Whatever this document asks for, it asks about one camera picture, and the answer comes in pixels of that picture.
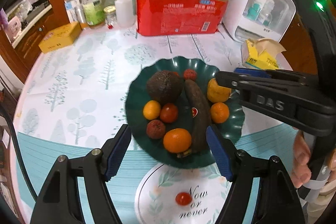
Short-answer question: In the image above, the large yellow orange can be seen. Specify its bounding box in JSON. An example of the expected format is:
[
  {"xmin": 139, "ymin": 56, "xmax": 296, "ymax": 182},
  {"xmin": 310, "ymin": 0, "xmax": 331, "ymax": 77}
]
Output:
[{"xmin": 207, "ymin": 78, "xmax": 231, "ymax": 103}]

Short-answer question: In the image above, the orange tangerine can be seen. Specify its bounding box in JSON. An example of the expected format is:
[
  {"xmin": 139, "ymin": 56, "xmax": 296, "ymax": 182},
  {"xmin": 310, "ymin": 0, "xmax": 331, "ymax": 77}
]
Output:
[
  {"xmin": 210, "ymin": 102, "xmax": 230, "ymax": 124},
  {"xmin": 163, "ymin": 128, "xmax": 192, "ymax": 154}
]

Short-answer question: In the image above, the overripe dark banana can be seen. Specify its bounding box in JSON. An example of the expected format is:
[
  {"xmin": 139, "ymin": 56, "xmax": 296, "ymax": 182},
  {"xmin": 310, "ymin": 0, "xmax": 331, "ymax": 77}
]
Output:
[{"xmin": 177, "ymin": 79, "xmax": 212, "ymax": 158}]

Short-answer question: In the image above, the dark avocado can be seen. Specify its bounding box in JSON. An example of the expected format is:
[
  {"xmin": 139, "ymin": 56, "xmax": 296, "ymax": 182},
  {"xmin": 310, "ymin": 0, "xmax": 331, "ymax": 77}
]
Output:
[{"xmin": 146, "ymin": 70, "xmax": 183, "ymax": 105}]

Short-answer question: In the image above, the small yellow kumquat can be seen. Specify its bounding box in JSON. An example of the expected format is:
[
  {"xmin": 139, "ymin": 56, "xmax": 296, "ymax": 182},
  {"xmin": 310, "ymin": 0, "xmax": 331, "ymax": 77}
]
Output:
[{"xmin": 142, "ymin": 100, "xmax": 161, "ymax": 121}]

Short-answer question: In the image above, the person's right hand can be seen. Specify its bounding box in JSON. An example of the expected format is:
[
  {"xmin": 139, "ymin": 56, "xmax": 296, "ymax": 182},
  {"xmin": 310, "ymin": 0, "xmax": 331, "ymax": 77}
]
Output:
[{"xmin": 290, "ymin": 130, "xmax": 336, "ymax": 189}]

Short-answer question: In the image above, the yellow tissue box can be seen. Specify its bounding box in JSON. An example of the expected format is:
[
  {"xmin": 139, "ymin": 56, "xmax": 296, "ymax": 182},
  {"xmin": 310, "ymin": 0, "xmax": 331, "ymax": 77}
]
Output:
[{"xmin": 241, "ymin": 38, "xmax": 286, "ymax": 70}]

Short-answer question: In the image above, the white cosmetics storage box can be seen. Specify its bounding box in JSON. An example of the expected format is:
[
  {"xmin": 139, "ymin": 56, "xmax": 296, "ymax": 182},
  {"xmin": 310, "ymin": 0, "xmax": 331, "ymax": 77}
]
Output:
[{"xmin": 223, "ymin": 0, "xmax": 296, "ymax": 43}]

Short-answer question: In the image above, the round white placemat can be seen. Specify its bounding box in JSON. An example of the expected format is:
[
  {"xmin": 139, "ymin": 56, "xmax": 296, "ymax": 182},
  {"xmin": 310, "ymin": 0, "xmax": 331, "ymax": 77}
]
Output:
[{"xmin": 134, "ymin": 164, "xmax": 231, "ymax": 223}]

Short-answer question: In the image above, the white squeeze bottle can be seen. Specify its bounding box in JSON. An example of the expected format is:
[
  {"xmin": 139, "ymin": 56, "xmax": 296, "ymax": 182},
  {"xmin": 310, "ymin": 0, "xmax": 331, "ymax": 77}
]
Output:
[{"xmin": 114, "ymin": 0, "xmax": 135, "ymax": 28}]

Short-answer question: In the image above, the small glass jar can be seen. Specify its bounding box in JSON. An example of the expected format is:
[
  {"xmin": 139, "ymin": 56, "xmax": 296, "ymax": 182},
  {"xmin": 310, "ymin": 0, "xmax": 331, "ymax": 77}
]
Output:
[{"xmin": 103, "ymin": 5, "xmax": 117, "ymax": 29}]

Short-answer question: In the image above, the yellow flat box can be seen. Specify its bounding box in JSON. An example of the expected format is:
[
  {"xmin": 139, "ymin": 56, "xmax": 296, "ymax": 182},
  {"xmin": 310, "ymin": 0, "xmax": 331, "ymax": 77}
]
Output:
[{"xmin": 39, "ymin": 22, "xmax": 81, "ymax": 53}]

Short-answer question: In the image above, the green label glass bottle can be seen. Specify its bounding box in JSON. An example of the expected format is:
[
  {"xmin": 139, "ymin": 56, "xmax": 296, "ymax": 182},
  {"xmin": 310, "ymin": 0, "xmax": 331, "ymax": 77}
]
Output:
[{"xmin": 81, "ymin": 0, "xmax": 105, "ymax": 27}]

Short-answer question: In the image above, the pink appliance on counter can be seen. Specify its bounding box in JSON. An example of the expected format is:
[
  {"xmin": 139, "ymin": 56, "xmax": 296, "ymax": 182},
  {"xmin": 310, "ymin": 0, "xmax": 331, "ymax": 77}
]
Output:
[{"xmin": 6, "ymin": 16, "xmax": 22, "ymax": 43}]

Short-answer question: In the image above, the small metal can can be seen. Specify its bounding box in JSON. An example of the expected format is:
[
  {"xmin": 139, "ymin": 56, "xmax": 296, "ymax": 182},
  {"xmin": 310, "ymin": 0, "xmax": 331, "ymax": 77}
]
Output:
[{"xmin": 75, "ymin": 4, "xmax": 87, "ymax": 24}]

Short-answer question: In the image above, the white blue carton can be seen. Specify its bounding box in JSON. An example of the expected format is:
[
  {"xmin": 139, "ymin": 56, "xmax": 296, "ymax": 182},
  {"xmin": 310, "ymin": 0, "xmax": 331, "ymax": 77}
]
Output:
[{"xmin": 64, "ymin": 0, "xmax": 80, "ymax": 23}]

